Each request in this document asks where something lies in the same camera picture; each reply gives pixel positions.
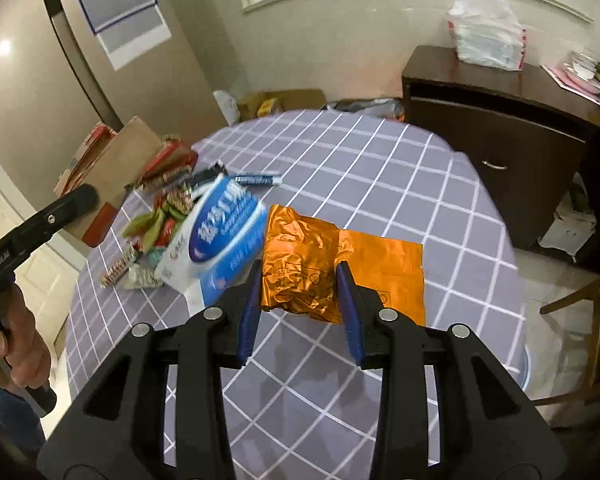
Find orange foil wrapper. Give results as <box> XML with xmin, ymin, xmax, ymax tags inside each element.
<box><xmin>261</xmin><ymin>204</ymin><xmax>426</xmax><ymax>325</ymax></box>

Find blue white mask box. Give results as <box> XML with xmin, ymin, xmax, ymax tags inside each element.
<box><xmin>156</xmin><ymin>174</ymin><xmax>268</xmax><ymax>316</ymax></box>

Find person's left hand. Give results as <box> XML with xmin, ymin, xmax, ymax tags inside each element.
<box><xmin>0</xmin><ymin>278</ymin><xmax>52</xmax><ymax>394</ymax></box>

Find grey checkered tablecloth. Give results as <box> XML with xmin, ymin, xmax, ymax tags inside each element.
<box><xmin>64</xmin><ymin>108</ymin><xmax>528</xmax><ymax>480</ymax></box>

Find blue foil candy wrapper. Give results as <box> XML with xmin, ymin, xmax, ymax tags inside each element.
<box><xmin>230</xmin><ymin>174</ymin><xmax>283</xmax><ymax>186</ymax></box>

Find brown red paper bag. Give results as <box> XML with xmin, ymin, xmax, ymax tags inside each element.
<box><xmin>54</xmin><ymin>116</ymin><xmax>198</xmax><ymax>248</ymax></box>

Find blue waste bin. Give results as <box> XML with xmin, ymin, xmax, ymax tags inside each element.
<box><xmin>517</xmin><ymin>344</ymin><xmax>532</xmax><ymax>391</ymax></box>

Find champagne double-door refrigerator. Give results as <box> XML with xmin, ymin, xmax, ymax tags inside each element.
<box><xmin>0</xmin><ymin>0</ymin><xmax>224</xmax><ymax>208</ymax></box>

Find white box under cabinet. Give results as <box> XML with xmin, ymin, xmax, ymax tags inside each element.
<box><xmin>538</xmin><ymin>193</ymin><xmax>596</xmax><ymax>260</ymax></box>

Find dark wooden cabinet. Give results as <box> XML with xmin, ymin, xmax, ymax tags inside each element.
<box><xmin>402</xmin><ymin>46</ymin><xmax>600</xmax><ymax>274</ymax></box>

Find wooden chair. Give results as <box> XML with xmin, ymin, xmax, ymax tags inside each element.
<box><xmin>529</xmin><ymin>268</ymin><xmax>600</xmax><ymax>409</ymax></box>

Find papers on refrigerator door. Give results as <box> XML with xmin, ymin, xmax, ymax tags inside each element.
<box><xmin>78</xmin><ymin>0</ymin><xmax>171</xmax><ymax>70</ymax></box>

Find white plastic bag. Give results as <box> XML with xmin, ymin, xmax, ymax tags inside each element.
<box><xmin>446</xmin><ymin>0</ymin><xmax>527</xmax><ymax>72</ymax></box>

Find pink paper sheet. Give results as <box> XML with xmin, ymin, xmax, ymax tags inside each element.
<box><xmin>542</xmin><ymin>64</ymin><xmax>600</xmax><ymax>106</ymax></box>

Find white bowl and saucer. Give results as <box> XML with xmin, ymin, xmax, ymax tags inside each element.
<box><xmin>562</xmin><ymin>51</ymin><xmax>600</xmax><ymax>96</ymax></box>

